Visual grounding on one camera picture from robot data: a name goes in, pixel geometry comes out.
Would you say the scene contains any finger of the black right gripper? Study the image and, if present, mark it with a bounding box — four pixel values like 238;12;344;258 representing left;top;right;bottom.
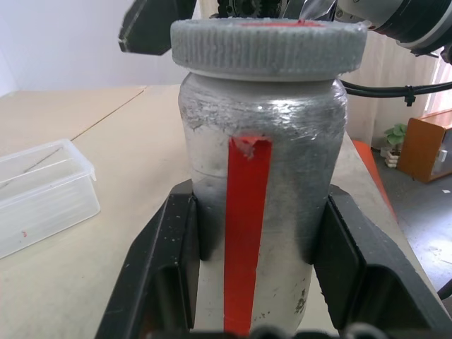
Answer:
117;0;198;57
282;0;340;21

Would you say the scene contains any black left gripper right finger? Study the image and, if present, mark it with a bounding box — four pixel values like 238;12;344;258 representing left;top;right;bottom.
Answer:
313;184;452;339

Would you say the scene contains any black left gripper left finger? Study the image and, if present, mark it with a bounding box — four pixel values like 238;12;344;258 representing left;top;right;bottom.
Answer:
95;179;203;339

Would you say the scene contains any grey ribbed jar lid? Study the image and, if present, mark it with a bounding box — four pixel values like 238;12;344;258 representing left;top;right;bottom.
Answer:
169;18;368;81

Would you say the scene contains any grey jar with red tape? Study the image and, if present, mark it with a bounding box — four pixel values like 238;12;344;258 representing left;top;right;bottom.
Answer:
178;69;349;335

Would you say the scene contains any clear plastic box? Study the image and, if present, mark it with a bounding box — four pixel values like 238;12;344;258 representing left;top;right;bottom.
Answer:
0;138;102;261

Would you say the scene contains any orange strip beside table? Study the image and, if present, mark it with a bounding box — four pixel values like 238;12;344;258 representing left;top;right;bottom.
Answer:
352;138;398;227

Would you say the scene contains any small green potted plant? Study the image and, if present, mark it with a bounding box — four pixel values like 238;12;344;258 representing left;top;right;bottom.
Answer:
383;123;408;169

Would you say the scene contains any orange wooden cabinet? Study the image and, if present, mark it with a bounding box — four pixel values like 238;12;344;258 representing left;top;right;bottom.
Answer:
398;109;452;184

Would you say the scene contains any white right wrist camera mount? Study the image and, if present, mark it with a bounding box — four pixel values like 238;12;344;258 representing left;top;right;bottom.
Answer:
334;0;376;30

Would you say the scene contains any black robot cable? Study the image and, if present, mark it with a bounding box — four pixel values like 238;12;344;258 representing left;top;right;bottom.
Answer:
339;78;452;107

